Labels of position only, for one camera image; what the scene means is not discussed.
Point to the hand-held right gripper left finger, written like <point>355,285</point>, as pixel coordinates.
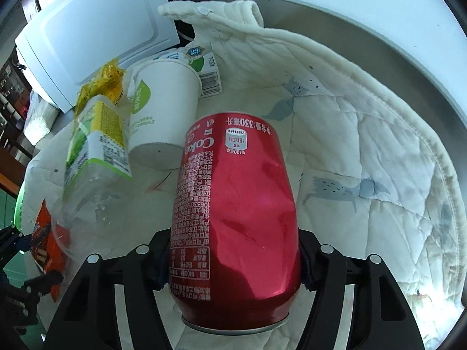
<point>161,279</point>

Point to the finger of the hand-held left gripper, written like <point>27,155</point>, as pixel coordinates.
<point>45,282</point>
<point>12,240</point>

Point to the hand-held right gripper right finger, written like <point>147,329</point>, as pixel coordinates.
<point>307,277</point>

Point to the orange snack packet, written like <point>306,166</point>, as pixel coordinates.
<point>42,233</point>

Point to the green plastic basket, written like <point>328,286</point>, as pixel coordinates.
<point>19,207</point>

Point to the red soda can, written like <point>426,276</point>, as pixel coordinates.
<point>237,207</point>

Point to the clear bottle green yellow label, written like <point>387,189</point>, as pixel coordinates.
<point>98,135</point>

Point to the white paper cup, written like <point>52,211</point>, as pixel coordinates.
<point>160,116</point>

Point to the yellow wrapper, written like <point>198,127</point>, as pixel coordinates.
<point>105,80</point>

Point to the white green drink carton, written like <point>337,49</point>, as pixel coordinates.
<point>209,69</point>

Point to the clear bag of rice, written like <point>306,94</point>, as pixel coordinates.
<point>38,124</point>

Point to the white quilted blanket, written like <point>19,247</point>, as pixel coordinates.
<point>346,135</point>

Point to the white microwave oven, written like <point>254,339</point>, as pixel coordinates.
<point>91,25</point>

